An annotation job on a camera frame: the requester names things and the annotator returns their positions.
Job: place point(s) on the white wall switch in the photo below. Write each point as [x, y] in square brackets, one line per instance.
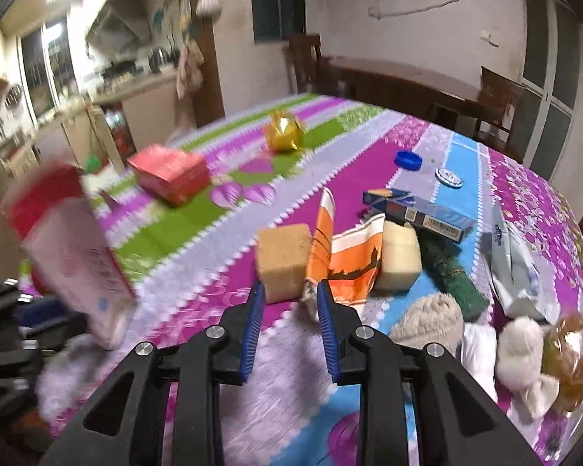
[489, 38]

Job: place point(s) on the dark wooden dining table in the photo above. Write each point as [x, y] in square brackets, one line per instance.
[398, 82]

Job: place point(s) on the orange and white wrapper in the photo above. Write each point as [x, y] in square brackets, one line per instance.
[350, 257]

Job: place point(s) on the blue cigarette box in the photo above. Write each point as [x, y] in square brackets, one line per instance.
[418, 213]

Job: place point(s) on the range hood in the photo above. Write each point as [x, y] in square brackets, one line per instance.
[111, 29]

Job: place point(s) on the wooden chair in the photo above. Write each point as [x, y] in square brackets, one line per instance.
[498, 97]
[303, 58]

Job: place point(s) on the yellow sponge with brown top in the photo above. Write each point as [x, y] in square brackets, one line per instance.
[282, 262]

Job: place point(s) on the round white and blue lid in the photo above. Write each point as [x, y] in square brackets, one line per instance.
[448, 177]

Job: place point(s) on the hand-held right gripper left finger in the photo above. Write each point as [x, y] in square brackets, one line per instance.
[252, 330]

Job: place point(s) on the pink paper box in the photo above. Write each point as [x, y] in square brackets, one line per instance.
[167, 172]

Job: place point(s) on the dark window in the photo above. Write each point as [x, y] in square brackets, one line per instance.
[277, 0]

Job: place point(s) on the black kettle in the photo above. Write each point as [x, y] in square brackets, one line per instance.
[154, 60]

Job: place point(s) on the gold foil ball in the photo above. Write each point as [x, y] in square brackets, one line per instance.
[284, 131]

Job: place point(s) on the white and blue plastic packet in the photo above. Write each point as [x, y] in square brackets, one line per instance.
[517, 272]

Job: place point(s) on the white plush toy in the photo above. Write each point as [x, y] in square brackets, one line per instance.
[522, 354]

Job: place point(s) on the amber bread in clear wrapper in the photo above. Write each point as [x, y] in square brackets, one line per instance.
[573, 359]

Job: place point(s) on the pink red carton pack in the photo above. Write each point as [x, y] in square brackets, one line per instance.
[77, 262]

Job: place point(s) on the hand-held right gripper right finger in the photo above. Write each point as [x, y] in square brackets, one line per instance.
[328, 330]

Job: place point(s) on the hanging cloth bags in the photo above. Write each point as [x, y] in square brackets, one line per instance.
[189, 68]

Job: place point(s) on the beige fluffy cloth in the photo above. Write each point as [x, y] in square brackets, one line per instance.
[430, 325]

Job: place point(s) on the kitchen counter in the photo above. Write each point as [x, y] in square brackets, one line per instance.
[145, 102]

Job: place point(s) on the pale yellow sponge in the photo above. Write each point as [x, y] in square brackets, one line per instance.
[398, 257]

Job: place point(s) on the glass sliding door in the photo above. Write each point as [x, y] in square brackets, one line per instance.
[549, 82]

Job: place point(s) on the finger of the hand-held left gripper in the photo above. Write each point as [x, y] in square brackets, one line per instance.
[63, 323]

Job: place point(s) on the dark green scouring pad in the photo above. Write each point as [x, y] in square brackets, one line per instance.
[452, 276]

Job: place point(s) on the white container with green cap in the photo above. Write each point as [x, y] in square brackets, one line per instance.
[102, 182]

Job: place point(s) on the blue bottle cap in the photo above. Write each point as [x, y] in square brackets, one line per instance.
[408, 160]

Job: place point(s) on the white tissue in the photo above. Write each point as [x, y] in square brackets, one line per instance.
[478, 359]

